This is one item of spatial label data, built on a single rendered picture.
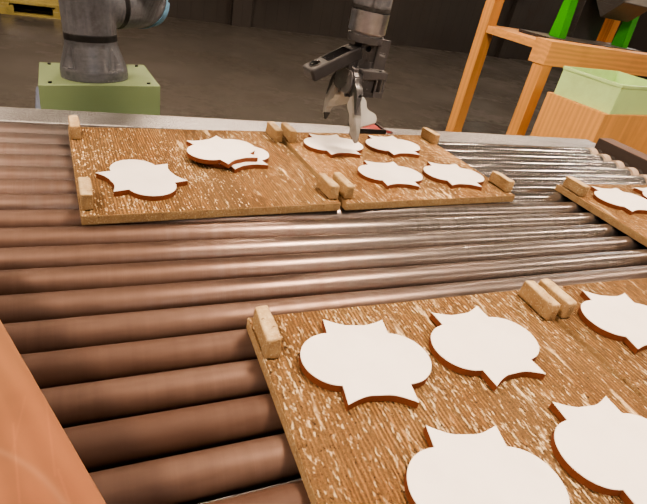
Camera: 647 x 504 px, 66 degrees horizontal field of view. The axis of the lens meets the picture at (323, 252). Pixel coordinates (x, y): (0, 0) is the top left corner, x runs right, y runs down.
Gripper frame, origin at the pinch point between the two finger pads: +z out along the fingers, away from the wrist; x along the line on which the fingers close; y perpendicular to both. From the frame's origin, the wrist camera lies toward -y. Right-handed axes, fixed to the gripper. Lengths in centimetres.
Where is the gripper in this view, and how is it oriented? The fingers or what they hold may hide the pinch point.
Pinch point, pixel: (336, 130)
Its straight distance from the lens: 111.9
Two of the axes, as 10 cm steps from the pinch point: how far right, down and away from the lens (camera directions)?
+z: -1.9, 8.4, 5.1
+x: -4.1, -5.4, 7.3
